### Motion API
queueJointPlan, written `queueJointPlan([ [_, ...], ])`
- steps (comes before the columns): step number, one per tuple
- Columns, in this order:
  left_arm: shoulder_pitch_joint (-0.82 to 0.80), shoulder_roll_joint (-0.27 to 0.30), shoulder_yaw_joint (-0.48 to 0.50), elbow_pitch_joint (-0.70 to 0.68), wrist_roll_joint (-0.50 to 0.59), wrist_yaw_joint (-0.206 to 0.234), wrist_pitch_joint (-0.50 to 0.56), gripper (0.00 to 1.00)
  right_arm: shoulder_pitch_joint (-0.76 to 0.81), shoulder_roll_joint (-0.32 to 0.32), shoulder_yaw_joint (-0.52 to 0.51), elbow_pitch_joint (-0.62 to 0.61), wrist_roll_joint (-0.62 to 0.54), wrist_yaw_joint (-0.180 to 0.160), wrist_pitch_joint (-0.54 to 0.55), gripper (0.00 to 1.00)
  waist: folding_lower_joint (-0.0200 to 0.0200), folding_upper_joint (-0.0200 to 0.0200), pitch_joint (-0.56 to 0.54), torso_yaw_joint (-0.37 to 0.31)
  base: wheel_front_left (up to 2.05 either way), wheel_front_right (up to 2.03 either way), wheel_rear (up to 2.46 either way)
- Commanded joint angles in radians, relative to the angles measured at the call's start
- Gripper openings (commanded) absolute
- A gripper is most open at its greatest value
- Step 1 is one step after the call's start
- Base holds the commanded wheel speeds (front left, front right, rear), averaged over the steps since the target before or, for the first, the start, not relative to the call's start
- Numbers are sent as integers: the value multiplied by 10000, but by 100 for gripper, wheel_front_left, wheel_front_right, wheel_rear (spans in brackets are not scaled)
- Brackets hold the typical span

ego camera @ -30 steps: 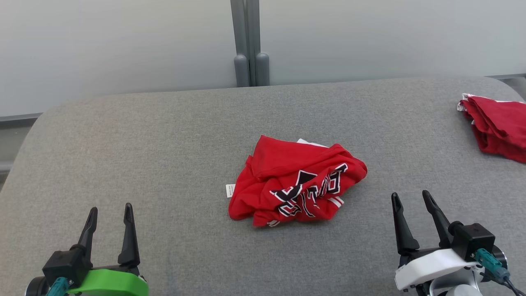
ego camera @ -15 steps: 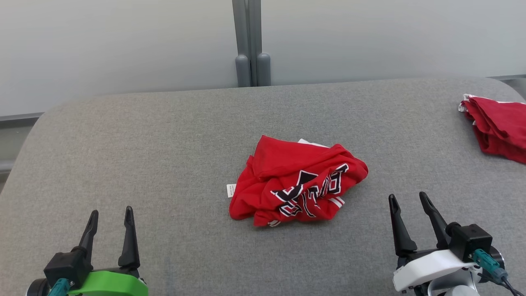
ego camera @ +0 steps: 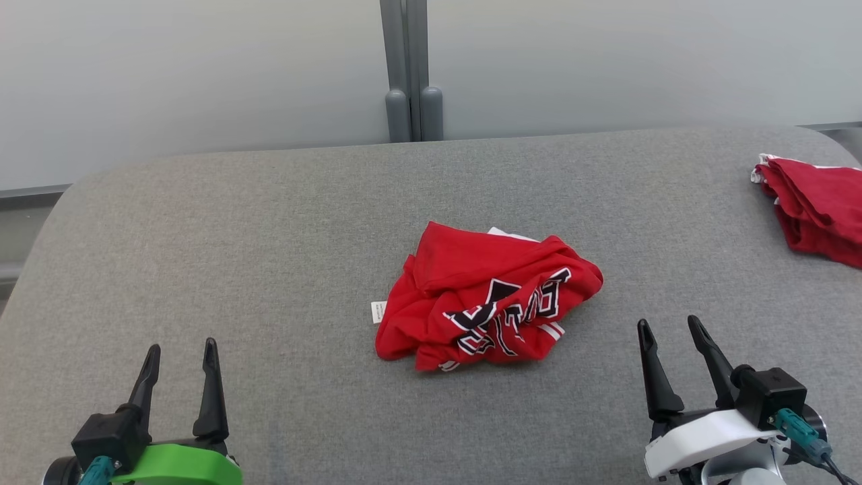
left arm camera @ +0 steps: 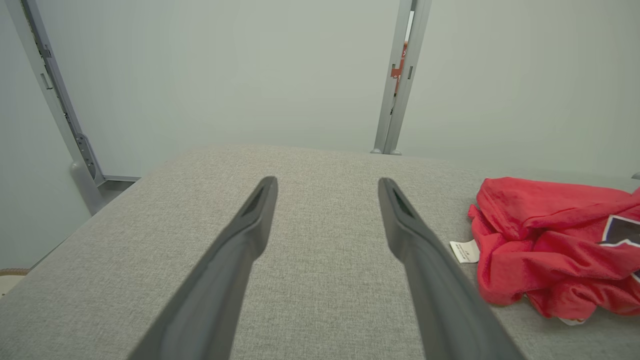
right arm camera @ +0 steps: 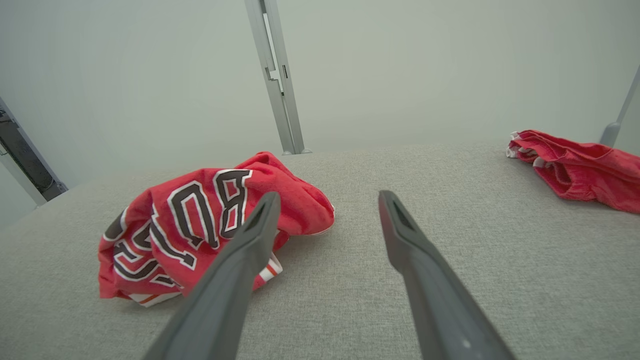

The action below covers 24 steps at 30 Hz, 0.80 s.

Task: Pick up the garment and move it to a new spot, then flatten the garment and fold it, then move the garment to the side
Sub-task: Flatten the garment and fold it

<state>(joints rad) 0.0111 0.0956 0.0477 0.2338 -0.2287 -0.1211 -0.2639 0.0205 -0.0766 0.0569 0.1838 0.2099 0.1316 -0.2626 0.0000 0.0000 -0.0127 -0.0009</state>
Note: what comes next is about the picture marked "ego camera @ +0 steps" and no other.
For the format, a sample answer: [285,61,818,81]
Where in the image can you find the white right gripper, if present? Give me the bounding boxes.
[636,315,785,481]

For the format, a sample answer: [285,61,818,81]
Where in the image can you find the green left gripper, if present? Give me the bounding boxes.
[110,337,244,485]

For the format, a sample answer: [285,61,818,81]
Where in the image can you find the red shorts with white trim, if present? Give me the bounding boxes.
[751,154,862,270]

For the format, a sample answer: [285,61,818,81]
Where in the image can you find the red jersey with black lettering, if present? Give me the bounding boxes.
[370,221,605,373]

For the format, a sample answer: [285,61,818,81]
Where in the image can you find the teal plug black cable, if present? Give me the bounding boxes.
[773,408,859,485]
[77,455,115,485]

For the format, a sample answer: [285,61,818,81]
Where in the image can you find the grey double partition post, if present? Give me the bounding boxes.
[379,0,445,143]

